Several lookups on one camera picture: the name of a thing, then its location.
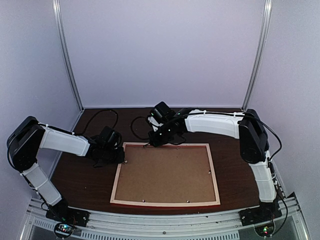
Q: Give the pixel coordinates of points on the controller board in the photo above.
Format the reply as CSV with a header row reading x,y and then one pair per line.
x,y
63,231
265,230

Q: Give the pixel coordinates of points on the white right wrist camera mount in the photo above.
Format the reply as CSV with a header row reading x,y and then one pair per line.
x,y
154,124

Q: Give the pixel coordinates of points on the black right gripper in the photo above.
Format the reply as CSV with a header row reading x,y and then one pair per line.
x,y
157,142

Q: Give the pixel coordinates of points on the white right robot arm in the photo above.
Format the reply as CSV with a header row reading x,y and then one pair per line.
x,y
244,126

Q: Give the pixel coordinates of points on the right controller board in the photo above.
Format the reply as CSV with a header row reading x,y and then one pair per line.
x,y
265,230

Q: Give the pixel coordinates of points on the left aluminium corner post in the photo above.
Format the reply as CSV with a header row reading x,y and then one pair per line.
x,y
65,53

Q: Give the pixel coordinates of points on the right aluminium corner post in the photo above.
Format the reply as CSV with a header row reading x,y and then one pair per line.
x,y
264,30

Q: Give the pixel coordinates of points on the red picture frame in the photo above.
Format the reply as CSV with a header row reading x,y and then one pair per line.
x,y
162,202

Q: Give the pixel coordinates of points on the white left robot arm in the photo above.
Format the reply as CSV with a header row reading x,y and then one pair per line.
x,y
33,138

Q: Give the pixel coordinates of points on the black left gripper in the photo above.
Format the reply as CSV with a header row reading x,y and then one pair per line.
x,y
120,158

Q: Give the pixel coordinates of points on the left controller board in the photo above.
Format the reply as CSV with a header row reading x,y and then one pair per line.
x,y
63,231

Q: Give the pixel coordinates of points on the aluminium front rail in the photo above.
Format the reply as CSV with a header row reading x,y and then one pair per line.
x,y
224,225

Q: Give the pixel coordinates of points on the aluminium corner post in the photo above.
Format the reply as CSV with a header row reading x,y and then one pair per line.
x,y
264,30
65,53

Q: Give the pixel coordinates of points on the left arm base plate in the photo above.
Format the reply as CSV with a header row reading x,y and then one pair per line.
x,y
73,217

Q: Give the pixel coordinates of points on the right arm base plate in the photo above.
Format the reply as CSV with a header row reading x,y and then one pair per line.
x,y
256,215

